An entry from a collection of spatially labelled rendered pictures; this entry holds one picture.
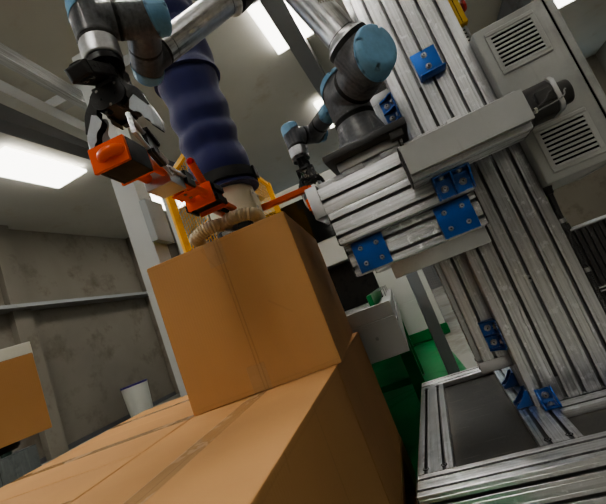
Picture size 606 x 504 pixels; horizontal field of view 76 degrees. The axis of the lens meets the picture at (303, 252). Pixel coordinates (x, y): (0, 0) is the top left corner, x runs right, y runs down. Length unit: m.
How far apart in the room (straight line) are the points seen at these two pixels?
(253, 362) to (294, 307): 0.17
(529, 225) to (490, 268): 0.15
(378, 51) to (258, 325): 0.71
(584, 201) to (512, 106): 10.92
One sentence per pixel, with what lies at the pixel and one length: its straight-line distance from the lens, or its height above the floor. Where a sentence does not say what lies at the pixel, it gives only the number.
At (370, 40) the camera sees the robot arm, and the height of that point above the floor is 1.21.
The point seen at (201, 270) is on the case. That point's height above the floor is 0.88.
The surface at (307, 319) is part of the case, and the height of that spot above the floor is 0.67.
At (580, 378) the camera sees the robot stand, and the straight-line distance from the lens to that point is 1.28.
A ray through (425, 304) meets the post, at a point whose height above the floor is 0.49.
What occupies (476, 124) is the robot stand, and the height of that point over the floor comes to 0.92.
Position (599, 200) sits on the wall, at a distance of 11.93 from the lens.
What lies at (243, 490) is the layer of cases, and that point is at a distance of 0.46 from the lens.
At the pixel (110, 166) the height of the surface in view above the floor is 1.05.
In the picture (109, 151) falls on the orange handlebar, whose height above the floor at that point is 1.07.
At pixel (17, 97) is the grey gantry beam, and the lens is 4.07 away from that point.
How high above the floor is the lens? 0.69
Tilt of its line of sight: 8 degrees up
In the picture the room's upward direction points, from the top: 21 degrees counter-clockwise
